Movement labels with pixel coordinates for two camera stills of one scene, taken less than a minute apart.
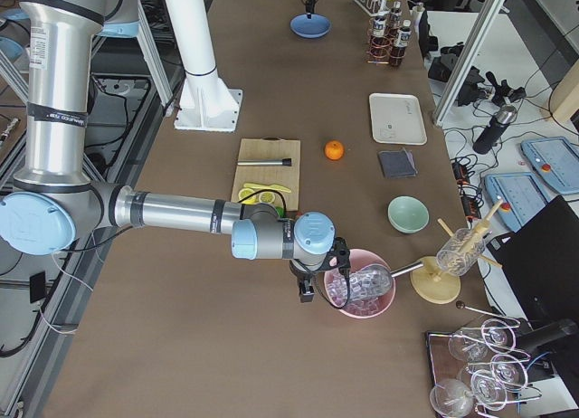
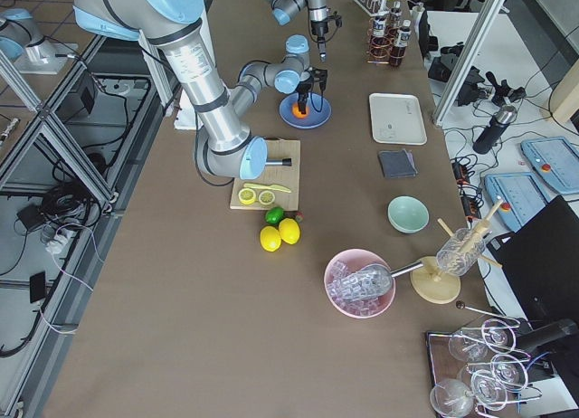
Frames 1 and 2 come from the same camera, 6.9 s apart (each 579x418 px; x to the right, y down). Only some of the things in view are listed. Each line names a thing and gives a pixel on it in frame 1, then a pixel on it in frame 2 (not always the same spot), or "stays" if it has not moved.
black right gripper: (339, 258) to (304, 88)
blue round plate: (315, 27) to (320, 109)
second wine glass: (498, 335) stays
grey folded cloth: (397, 163) stays
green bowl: (408, 214) stays
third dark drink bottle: (395, 21) stays
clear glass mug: (460, 251) stays
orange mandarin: (334, 150) to (298, 113)
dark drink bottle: (397, 52) stays
